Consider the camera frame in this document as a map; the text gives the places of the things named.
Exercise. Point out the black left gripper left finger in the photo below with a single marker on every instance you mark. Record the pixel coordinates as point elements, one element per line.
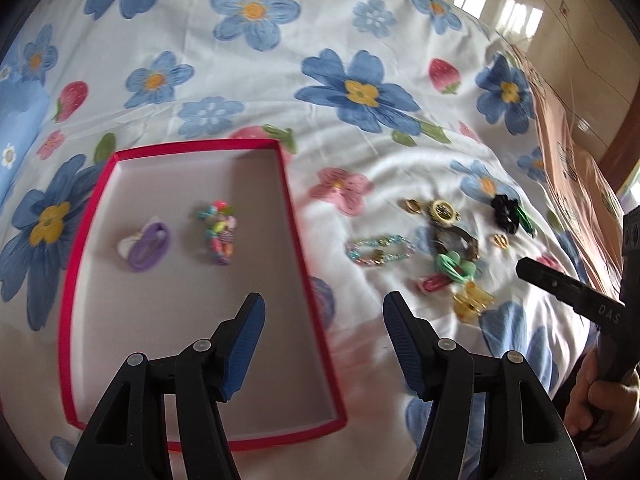
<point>126,435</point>

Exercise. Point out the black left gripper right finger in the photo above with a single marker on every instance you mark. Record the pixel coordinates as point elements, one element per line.
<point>556,283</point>

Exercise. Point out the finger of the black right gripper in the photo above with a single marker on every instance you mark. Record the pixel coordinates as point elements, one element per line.
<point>523,436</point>

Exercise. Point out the gold wristwatch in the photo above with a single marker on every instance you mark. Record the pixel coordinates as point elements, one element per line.
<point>449,238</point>

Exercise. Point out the person's right hand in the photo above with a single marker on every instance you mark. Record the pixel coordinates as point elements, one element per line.
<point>607,408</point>

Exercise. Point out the small gold earring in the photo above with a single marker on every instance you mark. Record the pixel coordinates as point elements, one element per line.
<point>501,241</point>

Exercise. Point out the pink hair clip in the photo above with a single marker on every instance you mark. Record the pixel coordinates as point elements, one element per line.
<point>433,283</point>

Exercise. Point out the red-rimmed white tray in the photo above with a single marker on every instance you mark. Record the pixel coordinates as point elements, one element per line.
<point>173,239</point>

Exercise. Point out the floral bedsheet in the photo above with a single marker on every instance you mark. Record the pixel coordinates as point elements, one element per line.
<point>392,116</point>

